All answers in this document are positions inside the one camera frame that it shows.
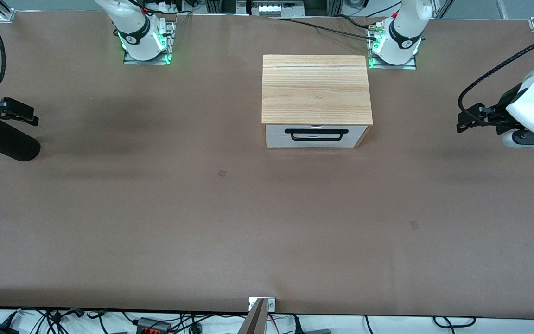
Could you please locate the black metal drawer handle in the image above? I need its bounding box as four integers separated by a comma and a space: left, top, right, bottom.
285, 128, 349, 141

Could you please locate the white-fronted wooden drawer with handle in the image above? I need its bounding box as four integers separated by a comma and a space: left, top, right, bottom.
266, 124, 369, 141

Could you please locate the light wooden drawer cabinet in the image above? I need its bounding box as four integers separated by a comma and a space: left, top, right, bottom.
261, 54, 373, 149

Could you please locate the black cylindrical object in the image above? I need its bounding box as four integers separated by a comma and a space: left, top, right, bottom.
0, 123, 41, 162

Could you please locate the white power strip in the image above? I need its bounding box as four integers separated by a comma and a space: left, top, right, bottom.
251, 0, 294, 17

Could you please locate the black box with orange connectors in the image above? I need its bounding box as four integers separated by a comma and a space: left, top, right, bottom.
135, 317, 172, 334

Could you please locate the aluminium profile pole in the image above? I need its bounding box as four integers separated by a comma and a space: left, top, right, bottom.
237, 298, 267, 334

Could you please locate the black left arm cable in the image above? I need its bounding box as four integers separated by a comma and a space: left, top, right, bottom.
458, 28, 534, 122

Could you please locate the black cable across table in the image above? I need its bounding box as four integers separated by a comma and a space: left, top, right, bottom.
269, 17, 380, 40

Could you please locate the thin grey cable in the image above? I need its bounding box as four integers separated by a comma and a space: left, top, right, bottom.
169, 13, 192, 45

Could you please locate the black looped floor cable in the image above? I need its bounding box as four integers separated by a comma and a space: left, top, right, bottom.
432, 316, 477, 328

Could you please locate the metal table edge bracket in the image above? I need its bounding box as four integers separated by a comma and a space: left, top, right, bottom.
248, 297, 276, 312

